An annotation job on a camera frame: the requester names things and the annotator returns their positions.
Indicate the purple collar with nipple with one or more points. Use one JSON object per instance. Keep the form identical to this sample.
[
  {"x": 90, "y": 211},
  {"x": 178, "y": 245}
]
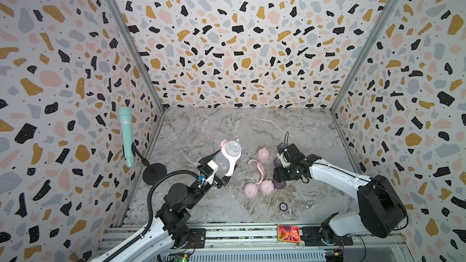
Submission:
[
  {"x": 281, "y": 147},
  {"x": 279, "y": 185},
  {"x": 277, "y": 162}
]

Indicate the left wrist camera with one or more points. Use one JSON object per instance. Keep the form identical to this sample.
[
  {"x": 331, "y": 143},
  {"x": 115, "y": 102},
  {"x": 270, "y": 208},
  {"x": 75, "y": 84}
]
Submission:
[{"x": 208, "y": 170}]

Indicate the small black round cap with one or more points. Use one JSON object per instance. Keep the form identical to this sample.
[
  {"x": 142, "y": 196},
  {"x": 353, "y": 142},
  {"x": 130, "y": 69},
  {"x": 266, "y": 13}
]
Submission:
[{"x": 283, "y": 207}]

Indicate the black microphone stand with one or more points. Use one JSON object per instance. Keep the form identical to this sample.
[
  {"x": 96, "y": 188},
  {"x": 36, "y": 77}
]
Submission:
[{"x": 152, "y": 172}]

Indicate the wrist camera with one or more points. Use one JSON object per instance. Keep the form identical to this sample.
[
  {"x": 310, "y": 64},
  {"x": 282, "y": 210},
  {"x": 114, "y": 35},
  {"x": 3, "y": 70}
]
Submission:
[
  {"x": 208, "y": 170},
  {"x": 286, "y": 158}
]

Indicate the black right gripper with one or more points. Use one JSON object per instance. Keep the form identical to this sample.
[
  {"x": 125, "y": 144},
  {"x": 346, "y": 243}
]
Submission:
[{"x": 280, "y": 174}]

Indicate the mint green microphone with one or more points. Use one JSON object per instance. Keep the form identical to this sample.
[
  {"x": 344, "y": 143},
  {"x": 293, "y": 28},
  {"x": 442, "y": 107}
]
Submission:
[{"x": 125, "y": 117}]

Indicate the pink bottle cap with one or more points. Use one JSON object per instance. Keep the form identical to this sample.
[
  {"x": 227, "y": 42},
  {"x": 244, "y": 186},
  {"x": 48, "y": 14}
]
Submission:
[
  {"x": 263, "y": 155},
  {"x": 267, "y": 187},
  {"x": 251, "y": 190}
]

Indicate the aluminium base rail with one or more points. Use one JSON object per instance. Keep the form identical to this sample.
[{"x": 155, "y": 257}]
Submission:
[{"x": 258, "y": 241}]

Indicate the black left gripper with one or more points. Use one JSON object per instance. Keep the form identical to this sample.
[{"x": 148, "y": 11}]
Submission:
[{"x": 218, "y": 182}]

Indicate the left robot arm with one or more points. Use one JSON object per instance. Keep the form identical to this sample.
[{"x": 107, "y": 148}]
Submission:
[{"x": 166, "y": 228}]

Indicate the clear straw disc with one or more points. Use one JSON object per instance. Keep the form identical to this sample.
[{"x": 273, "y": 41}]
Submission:
[{"x": 233, "y": 148}]

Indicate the clear baby bottle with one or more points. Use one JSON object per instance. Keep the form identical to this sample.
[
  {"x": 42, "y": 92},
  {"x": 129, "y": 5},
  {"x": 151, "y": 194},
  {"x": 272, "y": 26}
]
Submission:
[{"x": 226, "y": 162}]

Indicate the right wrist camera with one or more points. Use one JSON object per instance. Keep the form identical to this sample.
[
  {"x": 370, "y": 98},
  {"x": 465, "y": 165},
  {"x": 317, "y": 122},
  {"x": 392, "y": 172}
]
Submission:
[{"x": 286, "y": 158}]

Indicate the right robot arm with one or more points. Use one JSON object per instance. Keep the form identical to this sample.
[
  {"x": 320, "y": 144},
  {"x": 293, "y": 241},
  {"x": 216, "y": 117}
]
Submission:
[{"x": 380, "y": 210}]

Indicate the orange pink card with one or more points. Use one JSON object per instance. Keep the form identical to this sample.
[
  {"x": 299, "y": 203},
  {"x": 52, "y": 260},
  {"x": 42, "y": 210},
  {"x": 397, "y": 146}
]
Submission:
[{"x": 289, "y": 234}]

